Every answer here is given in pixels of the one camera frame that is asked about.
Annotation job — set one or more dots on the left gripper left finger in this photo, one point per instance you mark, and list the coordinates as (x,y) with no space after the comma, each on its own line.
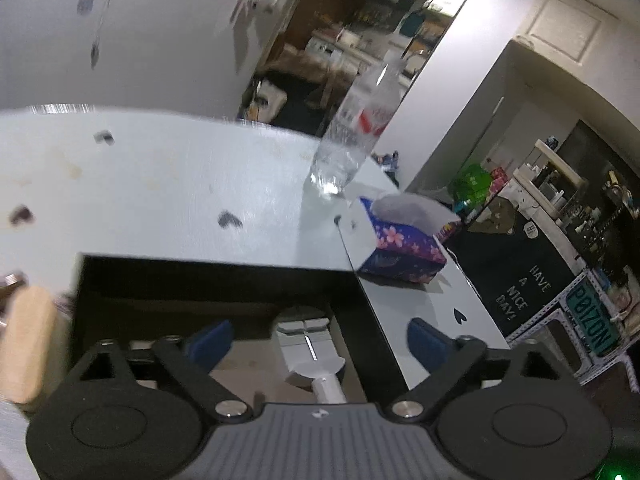
(210,345)

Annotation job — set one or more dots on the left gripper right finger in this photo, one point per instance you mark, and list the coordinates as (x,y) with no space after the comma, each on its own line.
(427,344)

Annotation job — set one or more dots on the black cardboard box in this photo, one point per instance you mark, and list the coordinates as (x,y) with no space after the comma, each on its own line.
(129,299)

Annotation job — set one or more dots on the grey watch repair tool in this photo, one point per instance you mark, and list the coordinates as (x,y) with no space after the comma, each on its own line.
(306,354)

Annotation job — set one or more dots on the light wooden block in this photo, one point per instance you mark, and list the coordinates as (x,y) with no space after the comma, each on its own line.
(25,345)

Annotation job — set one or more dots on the black letter board sign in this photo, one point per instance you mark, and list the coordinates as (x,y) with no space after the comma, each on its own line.
(511,262)

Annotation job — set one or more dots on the purple floral tissue pack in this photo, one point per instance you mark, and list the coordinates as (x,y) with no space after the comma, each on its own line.
(397,236)

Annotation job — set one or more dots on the white grid crate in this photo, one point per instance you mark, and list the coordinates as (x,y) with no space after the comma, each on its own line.
(555,327)

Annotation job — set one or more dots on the green poison licence plate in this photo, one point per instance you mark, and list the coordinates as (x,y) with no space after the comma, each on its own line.
(591,316)

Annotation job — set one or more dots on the green plastic bag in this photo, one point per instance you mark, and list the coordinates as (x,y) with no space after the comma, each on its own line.
(471,186)

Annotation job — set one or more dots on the white storage shelf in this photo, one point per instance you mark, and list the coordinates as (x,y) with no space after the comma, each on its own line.
(549,180)

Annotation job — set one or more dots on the clear water bottle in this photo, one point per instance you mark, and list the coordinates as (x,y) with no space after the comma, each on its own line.
(369,105)

